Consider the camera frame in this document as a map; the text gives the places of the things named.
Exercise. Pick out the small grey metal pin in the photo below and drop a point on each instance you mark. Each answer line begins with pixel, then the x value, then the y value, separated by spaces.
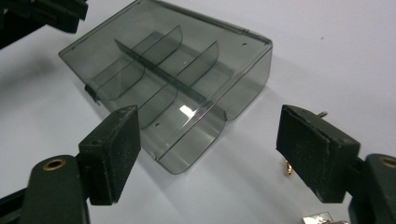
pixel 322 114

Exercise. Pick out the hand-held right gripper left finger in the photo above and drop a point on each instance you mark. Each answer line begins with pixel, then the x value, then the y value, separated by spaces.
pixel 109 155

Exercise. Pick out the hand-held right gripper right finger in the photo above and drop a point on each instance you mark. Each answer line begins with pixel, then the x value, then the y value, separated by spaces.
pixel 314 152

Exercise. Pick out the smoky clear plastic compartment box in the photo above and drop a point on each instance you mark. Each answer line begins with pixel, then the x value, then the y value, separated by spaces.
pixel 186 46

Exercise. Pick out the small gold ornament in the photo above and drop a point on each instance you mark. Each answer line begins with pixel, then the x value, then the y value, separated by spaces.
pixel 289 168

